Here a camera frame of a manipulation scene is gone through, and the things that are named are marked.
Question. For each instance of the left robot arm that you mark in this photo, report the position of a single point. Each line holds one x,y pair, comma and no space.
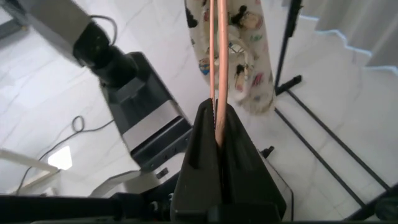
93,46

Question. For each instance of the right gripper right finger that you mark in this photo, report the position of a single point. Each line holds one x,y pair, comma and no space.
252,180

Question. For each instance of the white curtain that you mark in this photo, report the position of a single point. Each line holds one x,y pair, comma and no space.
357,18

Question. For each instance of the cream printed garment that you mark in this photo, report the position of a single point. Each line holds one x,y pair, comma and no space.
252,46

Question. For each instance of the pink clothes hanger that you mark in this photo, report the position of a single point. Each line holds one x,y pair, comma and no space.
222,62

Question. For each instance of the dark teal garment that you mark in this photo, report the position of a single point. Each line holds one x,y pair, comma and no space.
387,210

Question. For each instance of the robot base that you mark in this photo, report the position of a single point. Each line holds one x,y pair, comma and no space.
149,124

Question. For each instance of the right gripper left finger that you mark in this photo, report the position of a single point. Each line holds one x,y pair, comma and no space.
199,174

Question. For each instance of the black clothes rack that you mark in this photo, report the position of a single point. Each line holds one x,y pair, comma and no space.
326,137

